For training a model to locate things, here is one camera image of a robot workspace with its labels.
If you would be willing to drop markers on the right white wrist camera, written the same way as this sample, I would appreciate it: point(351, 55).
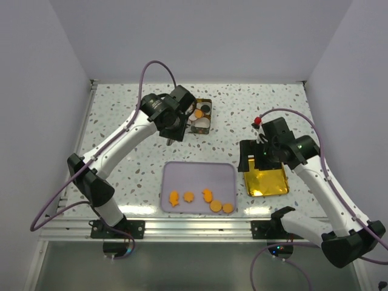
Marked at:
point(256, 124)

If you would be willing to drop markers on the white paper cup centre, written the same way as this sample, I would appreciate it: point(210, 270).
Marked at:
point(192, 117)

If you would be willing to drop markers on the green cookie tin box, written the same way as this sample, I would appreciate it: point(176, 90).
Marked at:
point(196, 130)

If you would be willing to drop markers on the gold tin lid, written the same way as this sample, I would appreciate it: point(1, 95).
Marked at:
point(265, 182)

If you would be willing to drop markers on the orange plain round cookie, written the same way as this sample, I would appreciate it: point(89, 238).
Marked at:
point(227, 208)

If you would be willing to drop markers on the orange flower cookie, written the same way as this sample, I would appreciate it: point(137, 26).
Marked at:
point(189, 197)

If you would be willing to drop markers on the metal tongs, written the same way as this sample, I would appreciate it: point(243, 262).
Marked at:
point(172, 141)

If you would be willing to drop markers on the aluminium front rail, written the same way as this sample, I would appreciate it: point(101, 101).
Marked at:
point(169, 230)

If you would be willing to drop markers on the white paper cup bottom-right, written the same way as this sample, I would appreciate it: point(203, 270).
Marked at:
point(201, 123)

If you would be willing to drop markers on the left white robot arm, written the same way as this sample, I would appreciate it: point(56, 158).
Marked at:
point(90, 171)

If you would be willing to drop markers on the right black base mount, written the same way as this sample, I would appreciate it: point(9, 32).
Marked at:
point(271, 229)

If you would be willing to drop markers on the orange dotted round cookie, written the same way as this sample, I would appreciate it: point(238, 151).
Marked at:
point(216, 206)

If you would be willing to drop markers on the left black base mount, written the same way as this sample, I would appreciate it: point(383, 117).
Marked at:
point(124, 230)

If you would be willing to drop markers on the black sandwich cookie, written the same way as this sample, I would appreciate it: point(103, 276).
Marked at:
point(206, 109)

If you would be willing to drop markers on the orange fish cookie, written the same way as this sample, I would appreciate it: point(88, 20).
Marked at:
point(174, 198)
point(207, 195)

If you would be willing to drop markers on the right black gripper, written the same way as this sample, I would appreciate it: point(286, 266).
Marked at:
point(250, 147)

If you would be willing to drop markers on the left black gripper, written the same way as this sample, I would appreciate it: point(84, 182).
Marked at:
point(177, 135)

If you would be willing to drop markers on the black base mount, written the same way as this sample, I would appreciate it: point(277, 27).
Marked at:
point(124, 230)
point(271, 229)

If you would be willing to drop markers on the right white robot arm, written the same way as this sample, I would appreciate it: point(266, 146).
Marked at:
point(349, 233)

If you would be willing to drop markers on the orange swirl cookie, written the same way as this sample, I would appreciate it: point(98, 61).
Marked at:
point(198, 114)

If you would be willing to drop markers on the white paper cup top-right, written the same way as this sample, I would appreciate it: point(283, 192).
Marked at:
point(199, 104)

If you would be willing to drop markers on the lilac plastic tray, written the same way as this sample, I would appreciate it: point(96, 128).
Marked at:
point(194, 177)

